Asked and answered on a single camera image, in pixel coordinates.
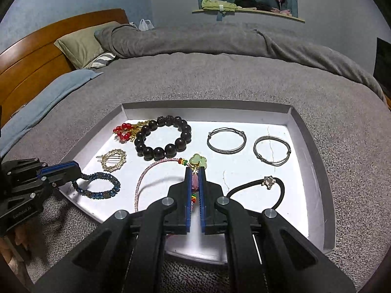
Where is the blue bead bracelet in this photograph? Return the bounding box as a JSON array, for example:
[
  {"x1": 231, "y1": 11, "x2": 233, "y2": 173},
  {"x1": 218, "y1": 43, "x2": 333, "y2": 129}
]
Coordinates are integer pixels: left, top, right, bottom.
[{"x1": 72, "y1": 172, "x2": 121, "y2": 200}]

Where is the striped pillow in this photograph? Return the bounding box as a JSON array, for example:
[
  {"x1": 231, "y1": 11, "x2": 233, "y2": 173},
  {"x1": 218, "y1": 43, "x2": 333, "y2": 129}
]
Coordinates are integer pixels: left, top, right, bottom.
[{"x1": 90, "y1": 52, "x2": 117, "y2": 69}]

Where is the black cloth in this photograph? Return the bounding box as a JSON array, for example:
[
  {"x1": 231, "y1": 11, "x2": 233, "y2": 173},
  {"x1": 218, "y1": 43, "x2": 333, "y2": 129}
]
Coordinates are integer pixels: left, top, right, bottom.
[{"x1": 235, "y1": 0, "x2": 272, "y2": 12}]

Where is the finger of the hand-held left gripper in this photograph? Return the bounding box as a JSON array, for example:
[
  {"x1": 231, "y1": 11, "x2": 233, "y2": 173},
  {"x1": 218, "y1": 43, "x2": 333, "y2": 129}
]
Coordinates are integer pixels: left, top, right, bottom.
[
  {"x1": 1, "y1": 158, "x2": 81, "y2": 187},
  {"x1": 6, "y1": 172, "x2": 83, "y2": 199}
]

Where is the gold crystal hair clip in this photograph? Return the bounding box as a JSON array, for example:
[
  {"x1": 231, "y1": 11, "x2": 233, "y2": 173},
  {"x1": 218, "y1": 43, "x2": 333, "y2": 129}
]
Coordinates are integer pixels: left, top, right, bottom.
[{"x1": 97, "y1": 148, "x2": 127, "y2": 171}]

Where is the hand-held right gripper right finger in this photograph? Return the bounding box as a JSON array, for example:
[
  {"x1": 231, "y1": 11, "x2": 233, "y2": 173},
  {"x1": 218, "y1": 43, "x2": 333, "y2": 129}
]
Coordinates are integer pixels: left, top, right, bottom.
[{"x1": 198, "y1": 170, "x2": 356, "y2": 293}]

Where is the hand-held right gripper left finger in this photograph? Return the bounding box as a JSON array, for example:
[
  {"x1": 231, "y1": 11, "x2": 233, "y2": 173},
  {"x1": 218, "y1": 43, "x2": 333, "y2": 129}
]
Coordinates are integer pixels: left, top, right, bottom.
[{"x1": 33, "y1": 168, "x2": 193, "y2": 293}]

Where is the black hair tie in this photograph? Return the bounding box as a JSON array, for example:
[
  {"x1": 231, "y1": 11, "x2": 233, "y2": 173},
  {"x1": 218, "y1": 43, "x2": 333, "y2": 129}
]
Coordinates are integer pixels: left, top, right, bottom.
[{"x1": 226, "y1": 175, "x2": 285, "y2": 212}]

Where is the dark wooden bead bracelet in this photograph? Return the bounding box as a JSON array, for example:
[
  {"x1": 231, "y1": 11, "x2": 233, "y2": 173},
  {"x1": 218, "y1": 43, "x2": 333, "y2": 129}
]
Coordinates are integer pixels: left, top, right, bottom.
[{"x1": 134, "y1": 115, "x2": 193, "y2": 161}]

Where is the grey cardboard box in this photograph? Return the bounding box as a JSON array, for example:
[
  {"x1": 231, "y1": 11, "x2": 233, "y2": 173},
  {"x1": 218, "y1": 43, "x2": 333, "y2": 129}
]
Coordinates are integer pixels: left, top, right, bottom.
[{"x1": 58, "y1": 100, "x2": 337, "y2": 266}]

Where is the black television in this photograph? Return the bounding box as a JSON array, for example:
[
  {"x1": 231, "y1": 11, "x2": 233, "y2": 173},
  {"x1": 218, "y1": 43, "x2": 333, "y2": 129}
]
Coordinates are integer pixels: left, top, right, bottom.
[{"x1": 373, "y1": 37, "x2": 391, "y2": 81}]

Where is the olive pillow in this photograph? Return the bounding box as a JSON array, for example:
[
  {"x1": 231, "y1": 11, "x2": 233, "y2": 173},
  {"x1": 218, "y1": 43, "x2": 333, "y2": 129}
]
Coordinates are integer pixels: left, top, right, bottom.
[{"x1": 54, "y1": 21, "x2": 121, "y2": 69}]

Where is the green cloth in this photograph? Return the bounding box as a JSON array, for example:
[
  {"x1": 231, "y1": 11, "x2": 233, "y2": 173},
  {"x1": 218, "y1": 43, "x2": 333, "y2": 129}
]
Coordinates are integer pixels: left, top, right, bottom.
[{"x1": 202, "y1": 0, "x2": 238, "y2": 10}]

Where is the blue blanket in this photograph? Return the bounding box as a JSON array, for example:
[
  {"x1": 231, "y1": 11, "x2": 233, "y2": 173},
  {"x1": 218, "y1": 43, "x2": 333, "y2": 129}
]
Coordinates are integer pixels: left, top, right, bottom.
[{"x1": 0, "y1": 69, "x2": 104, "y2": 159}]

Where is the red bead gold chain ornament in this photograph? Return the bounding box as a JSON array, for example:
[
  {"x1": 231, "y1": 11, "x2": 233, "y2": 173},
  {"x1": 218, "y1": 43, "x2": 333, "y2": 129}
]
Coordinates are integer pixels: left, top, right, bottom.
[{"x1": 113, "y1": 120, "x2": 158, "y2": 143}]

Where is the silver bangle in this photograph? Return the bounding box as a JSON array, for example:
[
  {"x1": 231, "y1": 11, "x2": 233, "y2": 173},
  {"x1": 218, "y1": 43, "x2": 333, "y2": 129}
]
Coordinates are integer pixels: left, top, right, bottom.
[
  {"x1": 253, "y1": 136, "x2": 292, "y2": 167},
  {"x1": 207, "y1": 127, "x2": 247, "y2": 154}
]

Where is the person's left hand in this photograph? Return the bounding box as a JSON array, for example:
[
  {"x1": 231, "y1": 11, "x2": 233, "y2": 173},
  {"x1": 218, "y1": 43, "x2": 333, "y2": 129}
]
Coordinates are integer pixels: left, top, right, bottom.
[{"x1": 0, "y1": 224, "x2": 34, "y2": 278}]

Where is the window sill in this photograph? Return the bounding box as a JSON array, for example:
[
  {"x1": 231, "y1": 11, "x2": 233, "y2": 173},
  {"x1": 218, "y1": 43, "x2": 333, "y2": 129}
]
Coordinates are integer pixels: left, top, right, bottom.
[{"x1": 192, "y1": 8, "x2": 306, "y2": 23}]

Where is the wooden headboard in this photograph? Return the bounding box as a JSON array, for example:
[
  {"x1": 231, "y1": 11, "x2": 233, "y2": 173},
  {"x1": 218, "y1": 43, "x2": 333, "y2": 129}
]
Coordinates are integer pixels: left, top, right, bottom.
[{"x1": 0, "y1": 9, "x2": 130, "y2": 126}]

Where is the grey duvet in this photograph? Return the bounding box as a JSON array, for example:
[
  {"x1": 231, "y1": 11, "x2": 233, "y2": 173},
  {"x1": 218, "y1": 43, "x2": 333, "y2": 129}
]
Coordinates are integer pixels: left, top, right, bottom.
[{"x1": 95, "y1": 21, "x2": 387, "y2": 104}]

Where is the pink cord necklace green pendant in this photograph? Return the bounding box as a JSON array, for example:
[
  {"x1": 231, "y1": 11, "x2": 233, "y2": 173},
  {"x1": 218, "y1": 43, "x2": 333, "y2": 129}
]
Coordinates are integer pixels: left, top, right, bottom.
[{"x1": 134, "y1": 153, "x2": 214, "y2": 217}]

